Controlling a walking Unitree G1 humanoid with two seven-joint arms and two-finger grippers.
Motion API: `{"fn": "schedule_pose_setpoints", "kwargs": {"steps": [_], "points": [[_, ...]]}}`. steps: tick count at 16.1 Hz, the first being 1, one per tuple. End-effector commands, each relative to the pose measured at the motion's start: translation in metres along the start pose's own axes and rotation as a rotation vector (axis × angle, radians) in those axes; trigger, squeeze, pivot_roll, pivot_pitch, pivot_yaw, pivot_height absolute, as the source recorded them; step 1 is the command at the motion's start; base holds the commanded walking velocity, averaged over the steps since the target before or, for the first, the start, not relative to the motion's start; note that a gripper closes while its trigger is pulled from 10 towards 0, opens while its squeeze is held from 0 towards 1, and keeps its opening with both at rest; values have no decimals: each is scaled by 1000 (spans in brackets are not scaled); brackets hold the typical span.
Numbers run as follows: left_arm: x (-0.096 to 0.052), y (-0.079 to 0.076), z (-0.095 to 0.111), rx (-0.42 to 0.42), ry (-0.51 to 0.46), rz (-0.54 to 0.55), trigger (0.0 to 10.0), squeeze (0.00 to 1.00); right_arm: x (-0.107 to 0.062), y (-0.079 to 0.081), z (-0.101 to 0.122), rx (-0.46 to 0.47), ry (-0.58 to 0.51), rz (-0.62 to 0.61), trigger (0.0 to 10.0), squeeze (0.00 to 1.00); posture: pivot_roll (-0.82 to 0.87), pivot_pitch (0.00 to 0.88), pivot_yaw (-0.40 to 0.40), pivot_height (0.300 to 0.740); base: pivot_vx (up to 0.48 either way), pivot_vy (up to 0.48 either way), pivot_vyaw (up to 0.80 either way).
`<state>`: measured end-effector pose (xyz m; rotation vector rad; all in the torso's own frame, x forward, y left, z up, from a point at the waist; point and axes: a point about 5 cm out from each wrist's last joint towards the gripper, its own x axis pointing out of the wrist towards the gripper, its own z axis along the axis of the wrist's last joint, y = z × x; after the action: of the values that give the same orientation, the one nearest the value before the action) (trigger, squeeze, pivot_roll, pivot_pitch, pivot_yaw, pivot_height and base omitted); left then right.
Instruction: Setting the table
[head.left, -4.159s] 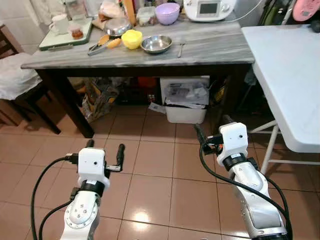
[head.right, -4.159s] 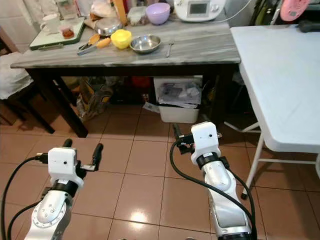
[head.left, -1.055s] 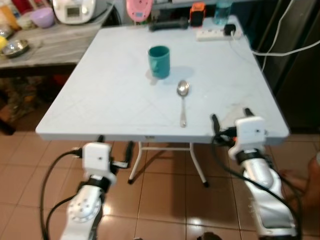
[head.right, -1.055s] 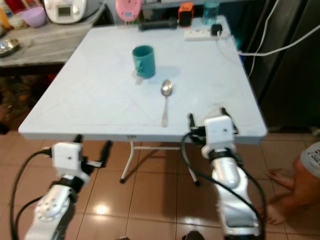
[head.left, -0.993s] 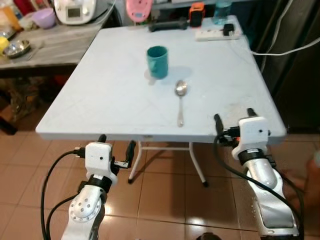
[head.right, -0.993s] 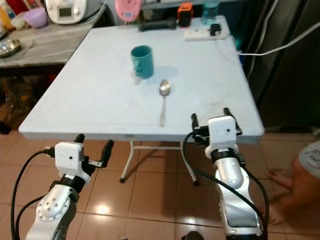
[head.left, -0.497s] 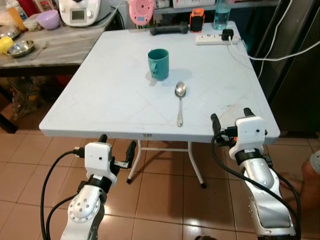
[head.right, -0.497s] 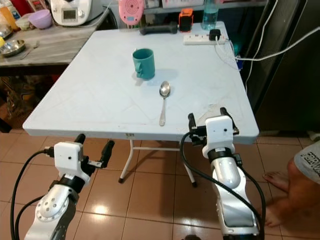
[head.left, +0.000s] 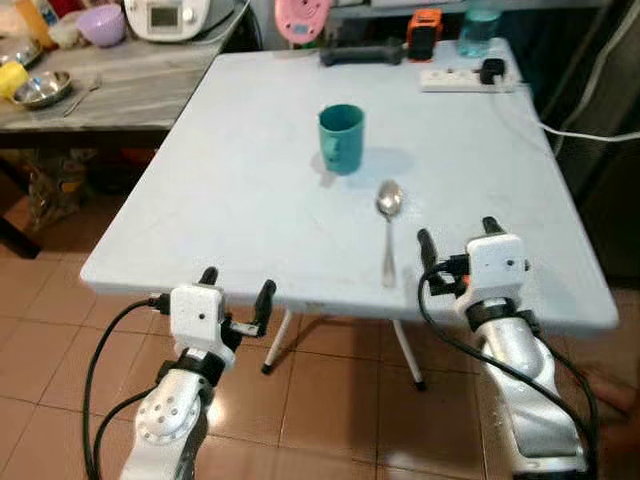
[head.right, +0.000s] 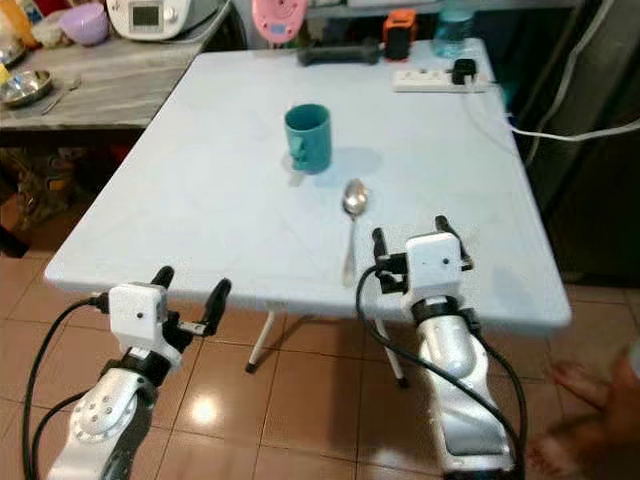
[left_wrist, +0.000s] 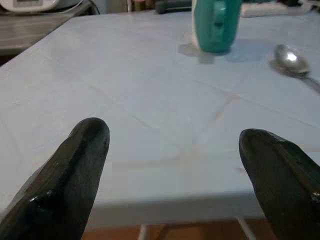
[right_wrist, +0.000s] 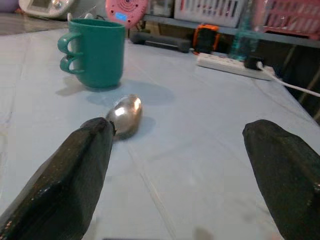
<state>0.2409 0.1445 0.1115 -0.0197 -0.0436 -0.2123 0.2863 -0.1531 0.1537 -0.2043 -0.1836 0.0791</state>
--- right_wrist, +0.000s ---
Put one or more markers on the green plastic mug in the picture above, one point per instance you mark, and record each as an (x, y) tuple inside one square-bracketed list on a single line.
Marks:
[(100, 53)]

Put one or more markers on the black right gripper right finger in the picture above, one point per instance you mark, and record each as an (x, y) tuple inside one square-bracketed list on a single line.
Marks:
[(285, 170)]

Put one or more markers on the pink round scale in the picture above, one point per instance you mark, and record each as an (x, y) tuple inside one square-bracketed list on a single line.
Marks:
[(126, 11)]

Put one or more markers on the light blue tablecloth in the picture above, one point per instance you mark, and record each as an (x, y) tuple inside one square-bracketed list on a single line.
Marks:
[(175, 150)]

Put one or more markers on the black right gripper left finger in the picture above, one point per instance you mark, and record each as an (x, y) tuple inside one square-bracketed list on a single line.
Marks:
[(67, 180)]

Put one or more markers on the orange and black device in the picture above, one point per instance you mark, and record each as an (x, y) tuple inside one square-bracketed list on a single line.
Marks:
[(206, 38)]

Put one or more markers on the grey metal shelf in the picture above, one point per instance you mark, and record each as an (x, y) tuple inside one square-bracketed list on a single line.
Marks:
[(225, 30)]

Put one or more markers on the white power strip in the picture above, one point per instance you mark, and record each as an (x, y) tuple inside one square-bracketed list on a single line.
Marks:
[(232, 64)]

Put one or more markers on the grey dumbbell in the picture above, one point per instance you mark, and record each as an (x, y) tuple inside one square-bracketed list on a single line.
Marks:
[(160, 41)]

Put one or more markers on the black power plug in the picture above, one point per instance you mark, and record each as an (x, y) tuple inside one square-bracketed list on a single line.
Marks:
[(253, 62)]

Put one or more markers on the grey slatted plastic basket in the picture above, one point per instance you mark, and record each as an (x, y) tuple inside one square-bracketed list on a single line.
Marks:
[(207, 11)]

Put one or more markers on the silver metal spoon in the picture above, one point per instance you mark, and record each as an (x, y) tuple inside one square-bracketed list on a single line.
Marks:
[(127, 115)]

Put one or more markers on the pink plastic basket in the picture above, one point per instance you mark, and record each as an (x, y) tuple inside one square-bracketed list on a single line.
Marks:
[(291, 17)]

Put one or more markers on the teal clear plastic bottle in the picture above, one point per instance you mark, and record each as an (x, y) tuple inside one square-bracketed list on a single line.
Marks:
[(243, 37)]

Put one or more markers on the white rice cooker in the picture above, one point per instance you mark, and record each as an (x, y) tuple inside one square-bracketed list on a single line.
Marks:
[(46, 7)]

